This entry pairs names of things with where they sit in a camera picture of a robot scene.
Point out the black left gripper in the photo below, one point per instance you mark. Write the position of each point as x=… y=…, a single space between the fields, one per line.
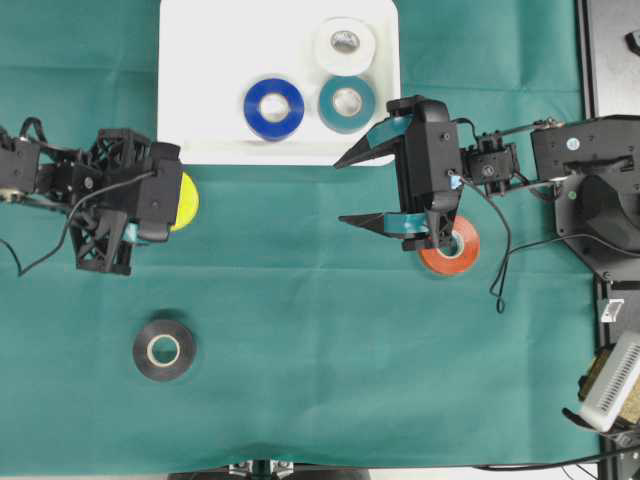
x=97 y=227

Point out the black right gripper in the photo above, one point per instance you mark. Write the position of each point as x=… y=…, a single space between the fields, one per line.
x=425 y=229

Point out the yellow tape roll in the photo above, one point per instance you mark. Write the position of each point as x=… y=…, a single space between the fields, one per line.
x=188 y=203

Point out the teal tape roll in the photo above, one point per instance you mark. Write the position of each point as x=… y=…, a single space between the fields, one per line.
x=346 y=104

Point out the white tape roll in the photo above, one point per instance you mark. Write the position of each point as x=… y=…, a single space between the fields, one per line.
x=344 y=46

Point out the blue tape roll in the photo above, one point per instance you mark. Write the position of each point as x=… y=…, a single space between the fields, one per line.
x=273 y=109

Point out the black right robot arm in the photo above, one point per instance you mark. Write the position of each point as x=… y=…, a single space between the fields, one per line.
x=589 y=170

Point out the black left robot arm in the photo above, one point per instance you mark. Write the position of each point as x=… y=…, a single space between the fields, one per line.
x=38 y=174

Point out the red tape roll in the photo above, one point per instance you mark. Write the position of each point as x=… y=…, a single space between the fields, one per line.
x=457 y=259

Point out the black tape roll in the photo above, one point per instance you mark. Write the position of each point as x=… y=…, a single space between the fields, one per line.
x=164 y=350

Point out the white plastic case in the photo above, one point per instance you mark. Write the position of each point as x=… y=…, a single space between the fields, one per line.
x=212 y=52

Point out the green table cloth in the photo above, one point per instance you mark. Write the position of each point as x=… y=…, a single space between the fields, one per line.
x=317 y=341

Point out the white perforated box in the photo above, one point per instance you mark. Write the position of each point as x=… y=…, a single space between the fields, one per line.
x=613 y=384

